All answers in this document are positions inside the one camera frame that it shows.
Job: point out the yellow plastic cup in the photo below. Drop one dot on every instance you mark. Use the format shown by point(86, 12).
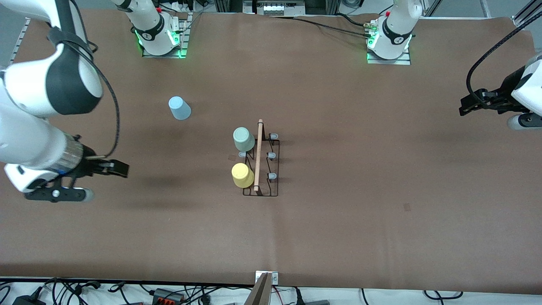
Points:
point(241, 173)

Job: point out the pale green plastic cup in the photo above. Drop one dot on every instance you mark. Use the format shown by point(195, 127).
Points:
point(243, 137)

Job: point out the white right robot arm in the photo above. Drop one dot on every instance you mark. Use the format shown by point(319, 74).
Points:
point(25, 84)

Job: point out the light blue plastic cup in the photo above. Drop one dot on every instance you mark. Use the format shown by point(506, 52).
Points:
point(180, 109)

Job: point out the black power adapter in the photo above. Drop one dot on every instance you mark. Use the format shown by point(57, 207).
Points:
point(25, 300)

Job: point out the black box with orange connectors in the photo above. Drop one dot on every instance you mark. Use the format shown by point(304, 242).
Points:
point(167, 295)

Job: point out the brown table cover sheet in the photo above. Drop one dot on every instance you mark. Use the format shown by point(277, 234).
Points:
point(381, 169)

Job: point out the white power strip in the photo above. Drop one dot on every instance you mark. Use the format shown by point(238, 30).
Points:
point(180, 5)

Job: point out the grey device with white connectors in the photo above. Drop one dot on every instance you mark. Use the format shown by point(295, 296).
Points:
point(275, 7)

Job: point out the aluminium frame rail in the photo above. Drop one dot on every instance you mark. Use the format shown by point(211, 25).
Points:
point(15, 46)
point(525, 15)

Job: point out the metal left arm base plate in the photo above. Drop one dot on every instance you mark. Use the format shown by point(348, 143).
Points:
point(389, 62)

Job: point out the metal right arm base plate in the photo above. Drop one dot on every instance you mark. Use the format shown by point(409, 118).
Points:
point(183, 42)

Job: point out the brown pointed post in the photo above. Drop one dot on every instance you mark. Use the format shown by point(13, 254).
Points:
point(260, 294)

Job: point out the small metal bracket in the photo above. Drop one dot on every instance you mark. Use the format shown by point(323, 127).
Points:
point(275, 277)

